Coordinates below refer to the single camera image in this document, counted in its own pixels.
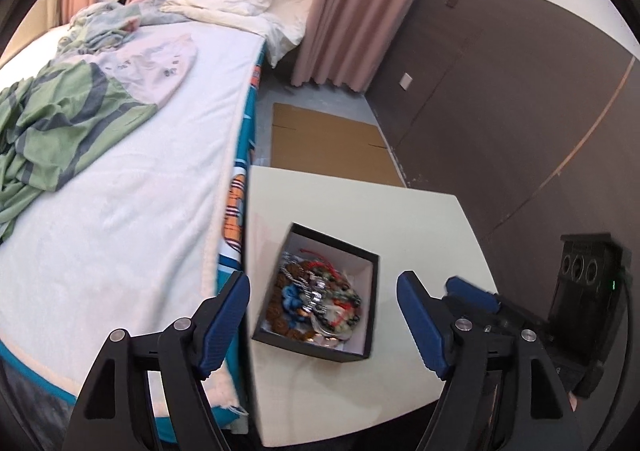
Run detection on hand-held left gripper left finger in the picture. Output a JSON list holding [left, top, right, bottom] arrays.
[[62, 272, 251, 451]]

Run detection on flat brown cardboard sheet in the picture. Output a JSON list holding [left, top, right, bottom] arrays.
[[271, 102, 406, 188]]

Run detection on white printed cloth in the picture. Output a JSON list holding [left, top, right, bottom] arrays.
[[84, 33, 200, 108]]

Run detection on pile of beaded bracelets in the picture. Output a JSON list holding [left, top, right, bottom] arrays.
[[267, 246, 364, 350]]

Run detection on pale blue floral quilt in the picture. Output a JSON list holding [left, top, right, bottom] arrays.
[[56, 1, 167, 52]]

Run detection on black square gift box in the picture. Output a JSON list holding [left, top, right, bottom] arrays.
[[251, 222, 380, 365]]

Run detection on green striped blanket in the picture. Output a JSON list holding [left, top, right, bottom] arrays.
[[0, 58, 159, 243]]

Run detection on wide pink curtain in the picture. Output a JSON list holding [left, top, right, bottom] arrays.
[[292, 0, 444, 93]]

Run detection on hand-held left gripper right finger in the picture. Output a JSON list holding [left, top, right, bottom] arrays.
[[396, 272, 584, 451]]

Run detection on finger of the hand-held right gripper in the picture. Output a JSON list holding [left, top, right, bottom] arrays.
[[441, 276, 551, 339]]

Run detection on white bedside table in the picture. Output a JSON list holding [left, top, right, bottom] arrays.
[[245, 164, 501, 450]]

